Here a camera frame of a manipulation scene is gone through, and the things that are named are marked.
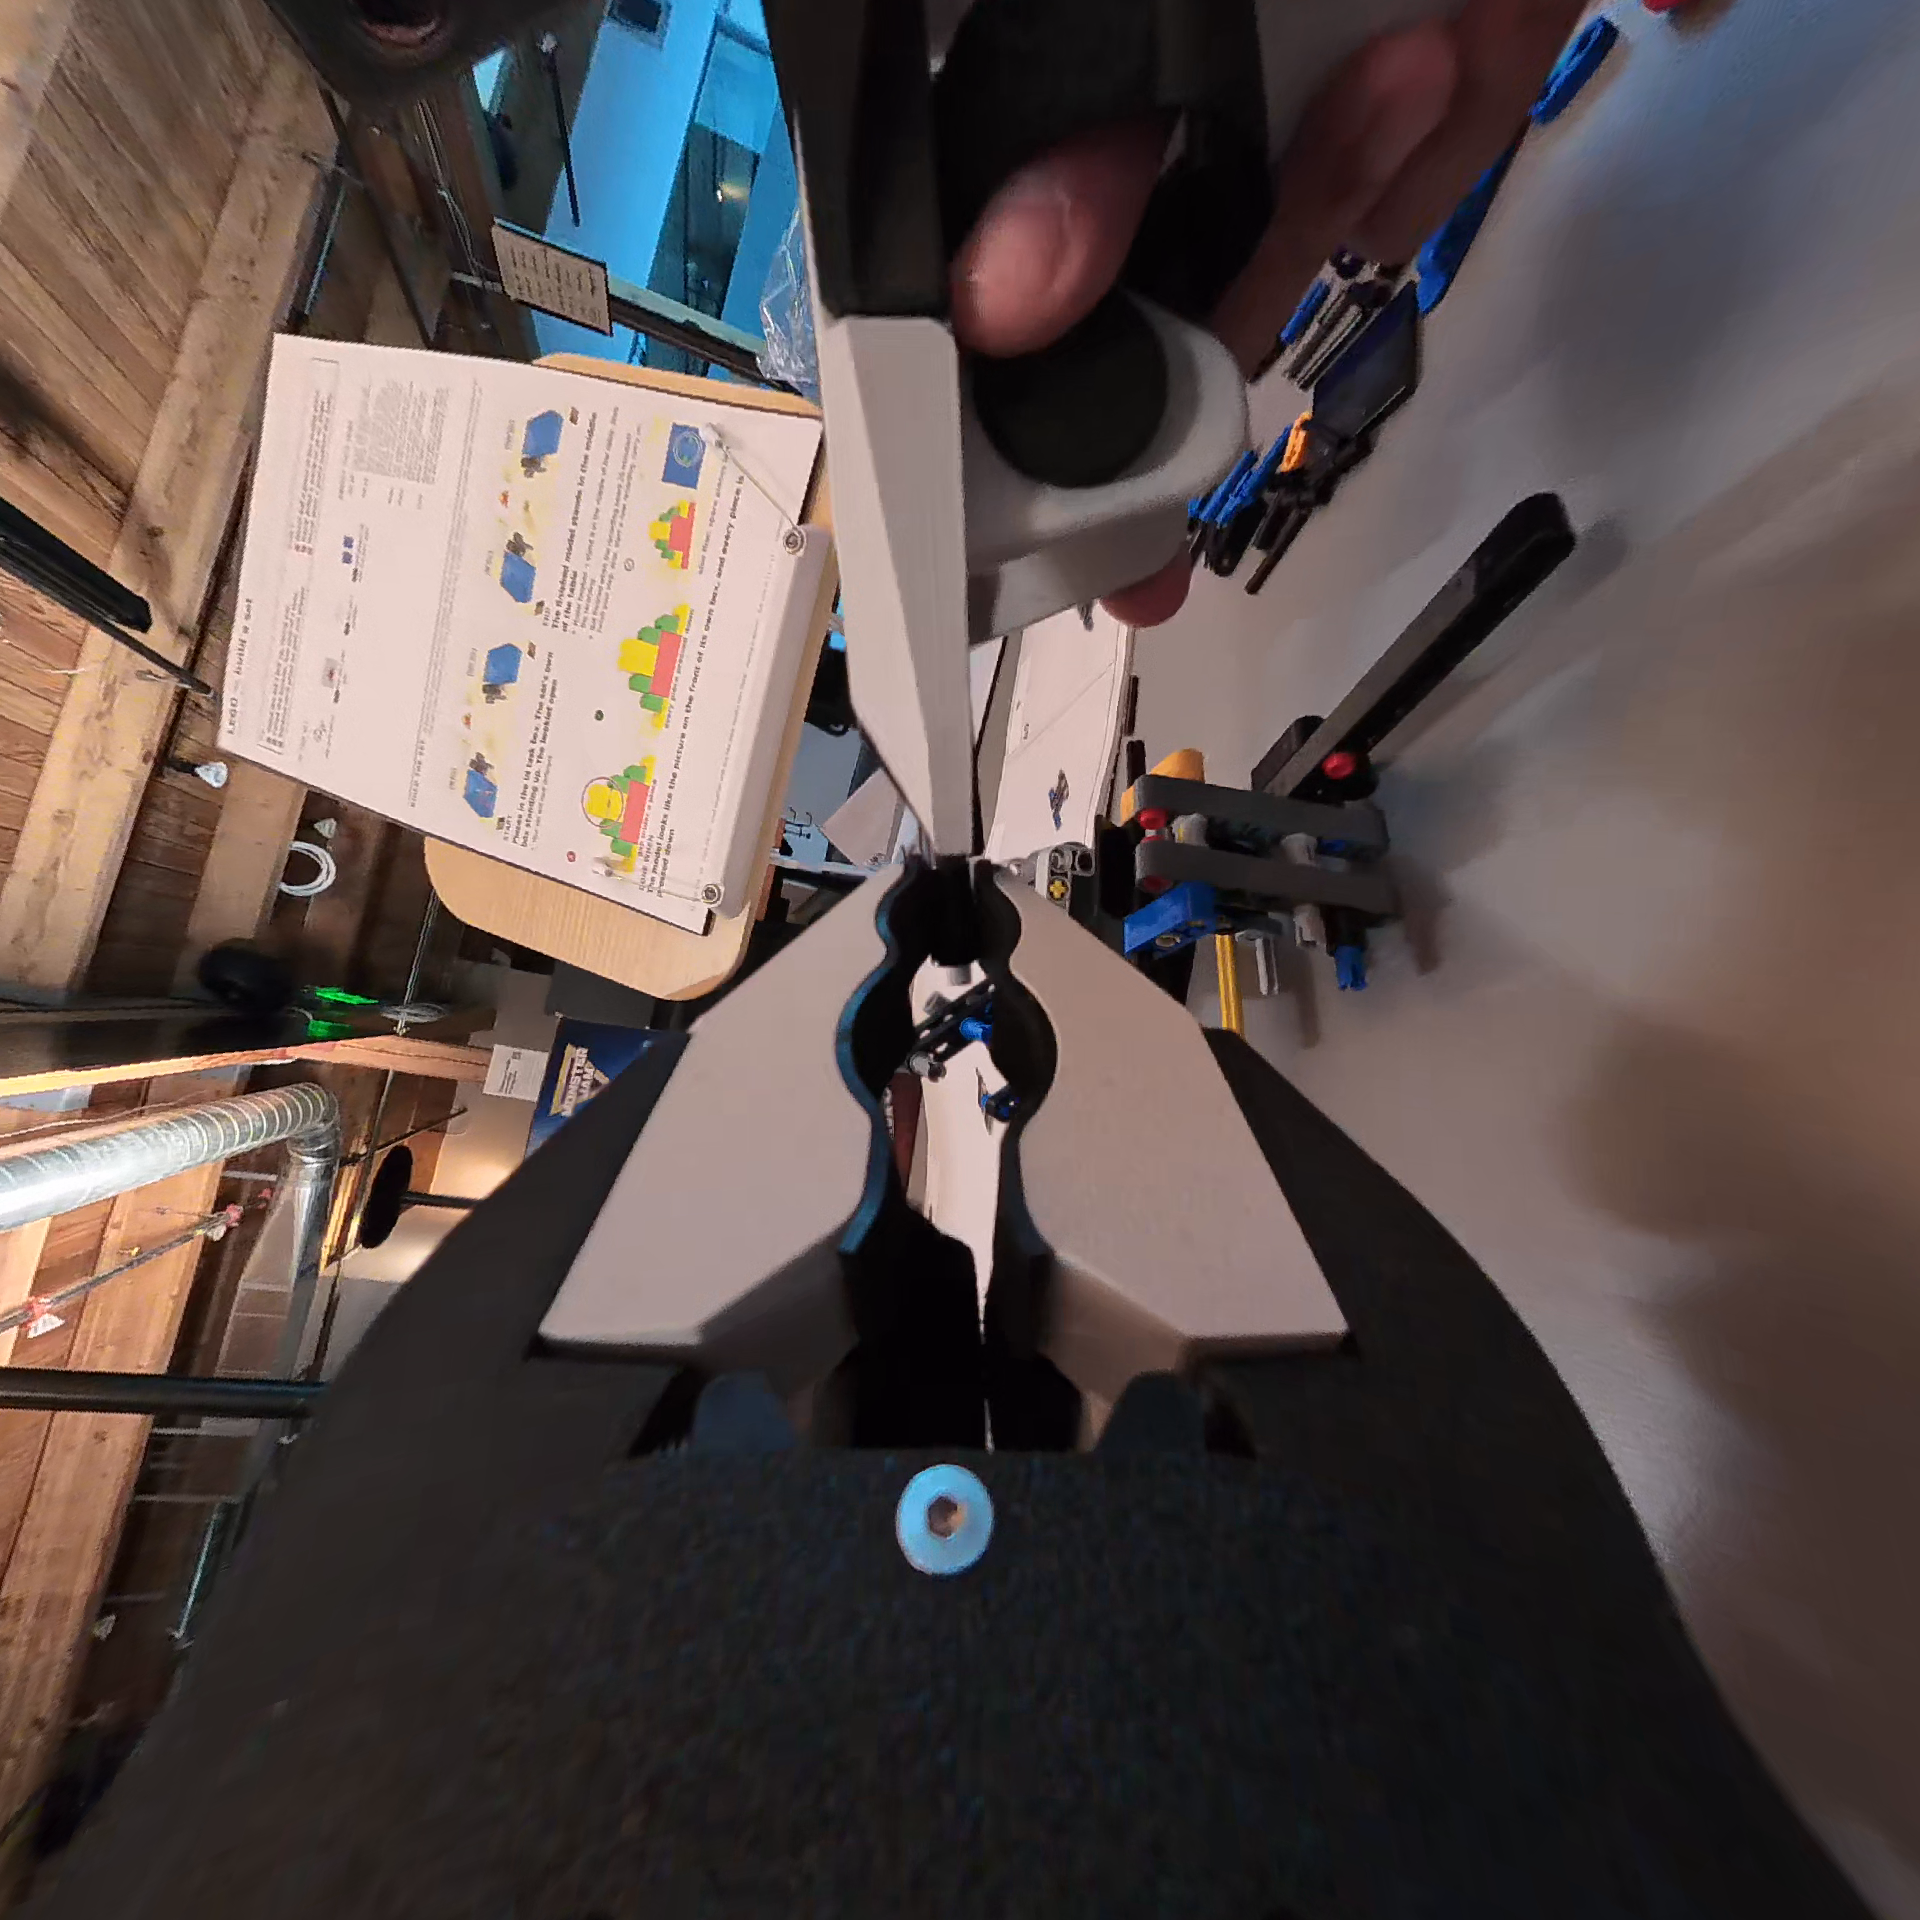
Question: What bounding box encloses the blue yellow lego subassembly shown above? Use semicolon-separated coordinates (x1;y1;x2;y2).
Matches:
1118;492;1579;1040

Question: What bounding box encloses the pile of loose lego pieces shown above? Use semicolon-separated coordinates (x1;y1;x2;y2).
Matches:
1188;0;1729;596

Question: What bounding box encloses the white lego instruction booklet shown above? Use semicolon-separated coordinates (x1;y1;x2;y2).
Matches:
915;609;1137;1321

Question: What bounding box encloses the large black grey lego chassis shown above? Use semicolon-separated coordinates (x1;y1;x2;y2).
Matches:
901;836;1106;1087

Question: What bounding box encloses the lego set box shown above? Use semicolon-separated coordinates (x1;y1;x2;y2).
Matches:
517;1018;673;1162

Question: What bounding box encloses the small hanging sign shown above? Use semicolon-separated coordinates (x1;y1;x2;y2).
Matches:
490;219;614;336

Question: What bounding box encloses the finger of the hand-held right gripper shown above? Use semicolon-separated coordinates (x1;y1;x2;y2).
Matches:
818;312;981;866

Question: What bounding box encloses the silver ventilation duct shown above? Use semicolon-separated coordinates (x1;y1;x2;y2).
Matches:
0;1080;347;1373

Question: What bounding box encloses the printed instruction sheet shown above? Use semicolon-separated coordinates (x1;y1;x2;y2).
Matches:
217;333;830;912

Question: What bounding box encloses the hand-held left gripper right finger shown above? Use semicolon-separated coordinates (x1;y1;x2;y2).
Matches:
978;861;1353;1449

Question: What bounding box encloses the wooden board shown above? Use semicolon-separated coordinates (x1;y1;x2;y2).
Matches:
422;352;846;1004

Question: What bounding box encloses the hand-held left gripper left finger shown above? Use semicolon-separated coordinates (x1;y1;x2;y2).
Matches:
537;861;932;1449

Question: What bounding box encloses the person's right hand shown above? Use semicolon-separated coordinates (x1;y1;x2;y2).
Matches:
948;0;1595;634

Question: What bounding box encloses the clear plastic bag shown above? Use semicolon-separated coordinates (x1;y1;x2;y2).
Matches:
755;224;825;395

